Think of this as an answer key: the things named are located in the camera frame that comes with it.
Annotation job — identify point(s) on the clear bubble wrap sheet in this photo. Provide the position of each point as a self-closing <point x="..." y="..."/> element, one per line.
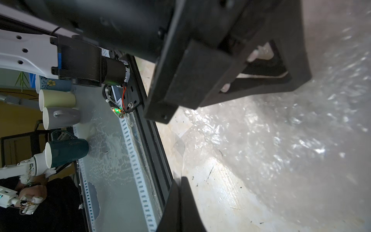
<point x="297" y="161"/>

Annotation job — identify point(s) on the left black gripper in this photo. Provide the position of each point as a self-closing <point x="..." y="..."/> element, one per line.
<point x="210" y="52"/>

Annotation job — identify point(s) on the white slotted cable duct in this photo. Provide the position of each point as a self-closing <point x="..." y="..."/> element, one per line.
<point x="139" y="177"/>

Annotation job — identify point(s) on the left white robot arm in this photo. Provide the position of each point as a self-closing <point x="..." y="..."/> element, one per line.
<point x="111" y="24"/>

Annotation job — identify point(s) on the grey mug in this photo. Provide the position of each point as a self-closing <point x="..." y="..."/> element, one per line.
<point x="60" y="117"/>

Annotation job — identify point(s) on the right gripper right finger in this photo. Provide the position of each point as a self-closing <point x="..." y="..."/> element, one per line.
<point x="189" y="215"/>

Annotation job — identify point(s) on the dark green mug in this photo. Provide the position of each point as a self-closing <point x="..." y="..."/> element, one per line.
<point x="66" y="151"/>

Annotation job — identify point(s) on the operator hand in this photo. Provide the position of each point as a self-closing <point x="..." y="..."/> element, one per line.
<point x="39" y="191"/>

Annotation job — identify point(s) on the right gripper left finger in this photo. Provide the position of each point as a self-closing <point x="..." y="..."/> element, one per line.
<point x="171" y="218"/>

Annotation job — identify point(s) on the blue floral mug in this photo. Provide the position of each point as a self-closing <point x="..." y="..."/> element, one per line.
<point x="43" y="83"/>

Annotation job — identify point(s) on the cream mug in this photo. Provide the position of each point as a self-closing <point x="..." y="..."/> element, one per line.
<point x="54" y="98"/>

